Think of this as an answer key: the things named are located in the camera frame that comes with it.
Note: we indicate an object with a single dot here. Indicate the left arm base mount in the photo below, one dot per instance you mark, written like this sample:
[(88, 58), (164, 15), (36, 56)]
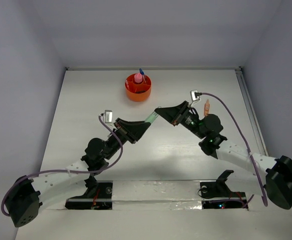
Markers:
[(98, 196)]

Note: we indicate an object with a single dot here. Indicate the clear blue-capped glue bottle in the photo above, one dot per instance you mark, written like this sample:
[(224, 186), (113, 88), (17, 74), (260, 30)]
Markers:
[(142, 73)]

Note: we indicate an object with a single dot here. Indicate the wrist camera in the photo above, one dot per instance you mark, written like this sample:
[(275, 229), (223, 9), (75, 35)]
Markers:
[(195, 97), (108, 116)]

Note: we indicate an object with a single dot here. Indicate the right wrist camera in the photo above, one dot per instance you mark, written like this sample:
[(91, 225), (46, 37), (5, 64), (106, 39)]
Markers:
[(195, 97)]

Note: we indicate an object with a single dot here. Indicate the aluminium side rail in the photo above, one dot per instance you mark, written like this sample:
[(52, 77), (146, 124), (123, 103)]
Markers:
[(251, 112)]

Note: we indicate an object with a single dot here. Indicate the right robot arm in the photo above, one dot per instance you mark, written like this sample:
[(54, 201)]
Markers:
[(274, 175)]

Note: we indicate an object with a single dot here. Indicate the green highlighter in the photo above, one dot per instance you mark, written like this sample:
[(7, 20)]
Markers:
[(152, 117)]

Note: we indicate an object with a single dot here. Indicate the black handled scissors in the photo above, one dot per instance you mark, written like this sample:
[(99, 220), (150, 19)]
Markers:
[(141, 92)]

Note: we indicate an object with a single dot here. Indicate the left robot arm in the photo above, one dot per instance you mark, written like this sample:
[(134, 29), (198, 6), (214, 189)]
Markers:
[(33, 193)]

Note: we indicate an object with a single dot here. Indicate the orange round organizer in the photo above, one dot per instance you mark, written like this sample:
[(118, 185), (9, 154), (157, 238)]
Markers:
[(144, 86)]

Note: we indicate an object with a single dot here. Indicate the pink glue stick tube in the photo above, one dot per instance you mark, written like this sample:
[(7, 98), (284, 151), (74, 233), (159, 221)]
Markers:
[(138, 78)]

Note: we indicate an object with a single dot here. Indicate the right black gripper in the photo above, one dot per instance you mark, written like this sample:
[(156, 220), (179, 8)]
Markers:
[(175, 115)]

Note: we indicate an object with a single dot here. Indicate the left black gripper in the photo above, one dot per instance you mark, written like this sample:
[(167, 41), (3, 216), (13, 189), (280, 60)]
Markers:
[(130, 130)]

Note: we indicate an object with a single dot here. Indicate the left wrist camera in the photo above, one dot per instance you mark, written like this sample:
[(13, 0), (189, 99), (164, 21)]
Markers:
[(108, 116)]

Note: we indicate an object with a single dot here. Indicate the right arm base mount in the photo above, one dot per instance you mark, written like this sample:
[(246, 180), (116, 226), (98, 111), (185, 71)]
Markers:
[(215, 194)]

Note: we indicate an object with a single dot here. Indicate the orange highlighter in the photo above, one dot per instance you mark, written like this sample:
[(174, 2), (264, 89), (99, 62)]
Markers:
[(206, 107)]

